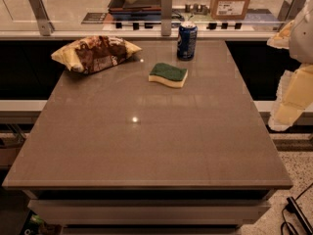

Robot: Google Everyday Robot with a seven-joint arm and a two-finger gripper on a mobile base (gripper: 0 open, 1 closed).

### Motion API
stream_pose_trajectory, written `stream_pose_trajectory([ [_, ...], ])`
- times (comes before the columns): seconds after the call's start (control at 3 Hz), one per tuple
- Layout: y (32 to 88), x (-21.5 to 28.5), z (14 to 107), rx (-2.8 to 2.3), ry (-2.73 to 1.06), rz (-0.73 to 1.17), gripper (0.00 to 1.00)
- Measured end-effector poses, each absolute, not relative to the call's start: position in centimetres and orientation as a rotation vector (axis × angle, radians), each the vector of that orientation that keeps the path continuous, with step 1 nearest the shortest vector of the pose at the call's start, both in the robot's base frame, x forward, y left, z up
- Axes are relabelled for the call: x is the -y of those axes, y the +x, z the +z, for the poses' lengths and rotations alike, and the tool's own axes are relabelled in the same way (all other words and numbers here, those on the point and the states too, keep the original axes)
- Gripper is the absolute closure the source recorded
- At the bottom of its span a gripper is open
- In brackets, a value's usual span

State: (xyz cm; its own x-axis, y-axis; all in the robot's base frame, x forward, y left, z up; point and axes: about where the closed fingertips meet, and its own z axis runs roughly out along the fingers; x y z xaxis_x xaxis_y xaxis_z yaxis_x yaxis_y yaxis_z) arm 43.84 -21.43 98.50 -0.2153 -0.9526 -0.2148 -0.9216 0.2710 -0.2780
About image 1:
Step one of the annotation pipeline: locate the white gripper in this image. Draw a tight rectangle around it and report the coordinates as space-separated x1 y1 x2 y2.
267 21 313 131

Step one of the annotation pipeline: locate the right metal glass bracket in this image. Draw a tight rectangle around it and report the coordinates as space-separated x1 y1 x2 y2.
278 0 308 29

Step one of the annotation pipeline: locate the metal glass bracket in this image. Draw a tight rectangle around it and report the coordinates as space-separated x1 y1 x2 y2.
28 0 54 36
161 0 172 36
278 0 308 29

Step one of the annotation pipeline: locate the brown cardboard box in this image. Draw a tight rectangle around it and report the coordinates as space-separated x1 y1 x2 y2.
209 0 250 20

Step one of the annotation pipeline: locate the middle metal glass bracket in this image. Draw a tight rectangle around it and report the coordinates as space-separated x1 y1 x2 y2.
161 0 172 36

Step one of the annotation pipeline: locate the grey table drawer front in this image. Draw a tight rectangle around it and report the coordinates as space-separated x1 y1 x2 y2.
28 200 270 226

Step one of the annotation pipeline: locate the blue pepsi can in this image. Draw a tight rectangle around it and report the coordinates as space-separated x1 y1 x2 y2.
177 22 198 61

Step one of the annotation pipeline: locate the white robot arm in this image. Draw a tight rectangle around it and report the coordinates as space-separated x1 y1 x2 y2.
267 0 313 131

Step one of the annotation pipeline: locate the black power strip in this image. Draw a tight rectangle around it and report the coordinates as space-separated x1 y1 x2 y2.
280 197 313 235

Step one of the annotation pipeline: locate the left metal glass bracket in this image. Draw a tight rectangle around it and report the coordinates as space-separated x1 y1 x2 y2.
28 0 54 36

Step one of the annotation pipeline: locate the green and yellow sponge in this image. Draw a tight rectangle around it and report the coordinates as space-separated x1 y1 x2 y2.
149 63 188 88

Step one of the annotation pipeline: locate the brown yellow chip bag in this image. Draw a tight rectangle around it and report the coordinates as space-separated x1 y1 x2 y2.
51 35 141 74

